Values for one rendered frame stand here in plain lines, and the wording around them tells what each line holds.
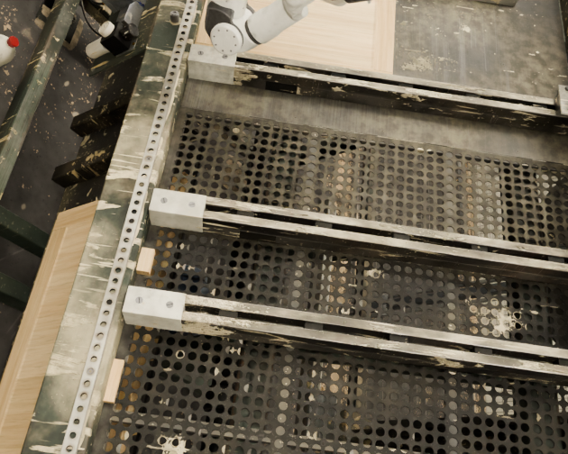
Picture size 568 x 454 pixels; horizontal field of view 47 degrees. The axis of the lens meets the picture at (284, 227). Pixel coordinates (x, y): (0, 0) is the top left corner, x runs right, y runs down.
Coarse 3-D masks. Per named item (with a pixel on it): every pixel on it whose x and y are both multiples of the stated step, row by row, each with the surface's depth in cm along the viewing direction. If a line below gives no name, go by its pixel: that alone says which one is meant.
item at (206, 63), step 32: (192, 64) 174; (224, 64) 173; (256, 64) 177; (288, 64) 176; (320, 64) 177; (320, 96) 179; (352, 96) 178; (384, 96) 176; (416, 96) 175; (448, 96) 175; (480, 96) 177; (512, 96) 177; (544, 128) 180
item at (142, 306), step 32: (128, 288) 139; (128, 320) 140; (160, 320) 138; (192, 320) 137; (224, 320) 137; (256, 320) 142; (288, 320) 140; (320, 320) 140; (352, 320) 140; (352, 352) 142; (384, 352) 139; (416, 352) 138; (448, 352) 139; (480, 352) 140; (512, 352) 141; (544, 352) 141
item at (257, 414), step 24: (288, 168) 171; (528, 192) 175; (528, 216) 171; (528, 240) 167; (264, 288) 154; (528, 288) 160; (528, 336) 154; (240, 360) 145; (312, 360) 152; (360, 360) 149; (384, 360) 149; (552, 432) 143
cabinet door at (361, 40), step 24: (264, 0) 195; (384, 0) 199; (312, 24) 192; (336, 24) 193; (360, 24) 194; (384, 24) 194; (264, 48) 185; (288, 48) 186; (312, 48) 187; (336, 48) 188; (360, 48) 189; (384, 48) 189; (384, 72) 184
